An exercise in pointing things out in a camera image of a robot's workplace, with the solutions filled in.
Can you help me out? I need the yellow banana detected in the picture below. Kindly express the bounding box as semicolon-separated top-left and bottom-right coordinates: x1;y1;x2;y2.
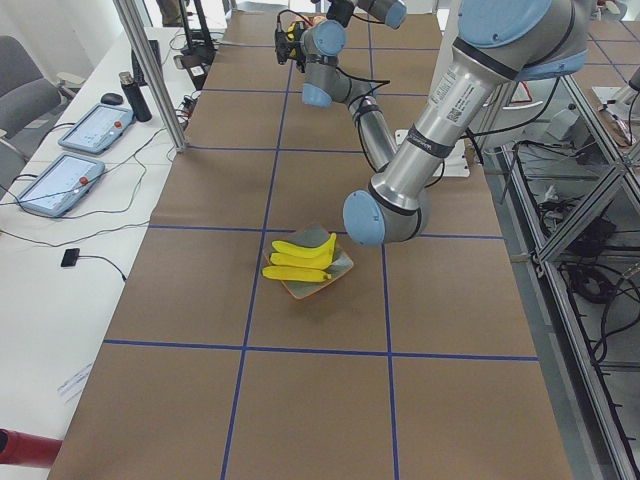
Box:
262;265;333;283
271;233;337;259
269;252;333;270

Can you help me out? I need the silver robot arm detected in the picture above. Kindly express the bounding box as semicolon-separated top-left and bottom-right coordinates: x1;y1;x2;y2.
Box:
296;1;592;246
326;0;407;29

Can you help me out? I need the grey square plate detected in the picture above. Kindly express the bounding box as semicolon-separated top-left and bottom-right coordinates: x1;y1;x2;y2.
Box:
262;223;354;300

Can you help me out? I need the wicker fruit basket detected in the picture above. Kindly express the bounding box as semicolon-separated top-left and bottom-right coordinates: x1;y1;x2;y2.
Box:
285;15;326;43

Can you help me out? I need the black water bottle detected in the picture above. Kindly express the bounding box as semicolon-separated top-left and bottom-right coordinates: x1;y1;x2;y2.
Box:
118;71;152;122

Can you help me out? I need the far blue teach pendant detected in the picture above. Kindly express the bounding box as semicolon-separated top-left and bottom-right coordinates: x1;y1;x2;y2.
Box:
58;103;134;155

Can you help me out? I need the blue teach pendant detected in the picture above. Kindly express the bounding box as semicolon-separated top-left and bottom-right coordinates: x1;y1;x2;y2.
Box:
58;103;134;155
16;153;106;218

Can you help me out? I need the small black box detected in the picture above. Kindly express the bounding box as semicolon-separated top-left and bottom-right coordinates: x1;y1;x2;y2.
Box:
60;248;80;268

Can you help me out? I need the black computer mouse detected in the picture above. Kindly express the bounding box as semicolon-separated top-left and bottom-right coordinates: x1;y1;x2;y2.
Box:
100;92;124;106

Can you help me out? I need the near blue teach pendant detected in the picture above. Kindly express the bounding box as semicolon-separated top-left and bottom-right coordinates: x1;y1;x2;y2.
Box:
16;153;106;218

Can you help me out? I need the grey office chair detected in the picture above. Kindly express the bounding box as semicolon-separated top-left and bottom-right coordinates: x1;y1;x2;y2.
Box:
1;35;84;190

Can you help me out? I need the red cylinder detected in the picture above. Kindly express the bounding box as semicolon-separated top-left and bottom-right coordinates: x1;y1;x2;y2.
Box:
1;429;62;468

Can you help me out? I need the white pedestal base plate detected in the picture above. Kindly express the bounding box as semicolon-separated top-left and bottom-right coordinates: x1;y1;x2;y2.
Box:
394;128;474;179

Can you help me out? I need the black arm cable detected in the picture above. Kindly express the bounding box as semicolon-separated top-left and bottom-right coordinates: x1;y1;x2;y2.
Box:
334;64;446;186

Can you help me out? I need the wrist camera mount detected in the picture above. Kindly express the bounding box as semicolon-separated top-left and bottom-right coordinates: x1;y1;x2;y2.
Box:
274;9;307;73

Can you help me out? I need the aluminium frame post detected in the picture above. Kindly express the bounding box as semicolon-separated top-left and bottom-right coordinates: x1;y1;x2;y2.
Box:
113;0;187;153

